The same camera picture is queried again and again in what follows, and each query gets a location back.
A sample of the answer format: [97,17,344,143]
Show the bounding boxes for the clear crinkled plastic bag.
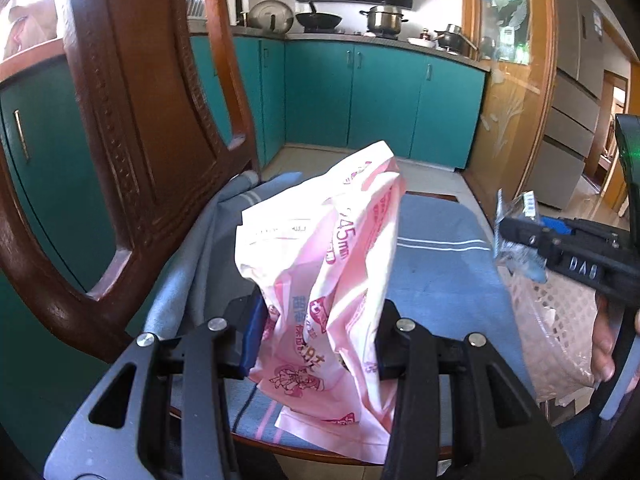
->
[492,188,547,283]

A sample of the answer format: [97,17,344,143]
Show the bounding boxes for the pink plastic packaging bag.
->
[234,142,406,464]

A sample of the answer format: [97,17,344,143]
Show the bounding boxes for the pink mesh trash basket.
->
[499,266,597,405]

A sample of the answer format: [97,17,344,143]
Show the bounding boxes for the person's right hand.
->
[591,302,615,382]

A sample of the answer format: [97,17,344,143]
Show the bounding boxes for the blue-grey striped seat cloth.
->
[142,169,539,449]

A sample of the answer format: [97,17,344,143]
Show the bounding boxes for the silver refrigerator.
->
[527,0,604,209]

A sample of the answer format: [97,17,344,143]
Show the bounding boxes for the dark pan on counter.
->
[435,24,477,56]

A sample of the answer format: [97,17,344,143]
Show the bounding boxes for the wooden glass sliding door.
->
[462,0,558,222]

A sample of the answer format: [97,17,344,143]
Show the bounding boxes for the brown wooden chair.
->
[0,0,457,466]

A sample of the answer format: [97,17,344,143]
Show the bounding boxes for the steel pot lid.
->
[247,0,294,35]

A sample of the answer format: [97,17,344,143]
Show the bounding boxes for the black wok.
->
[295,1,342,34]

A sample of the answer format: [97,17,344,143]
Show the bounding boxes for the stainless steel stockpot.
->
[359,4,408,38]

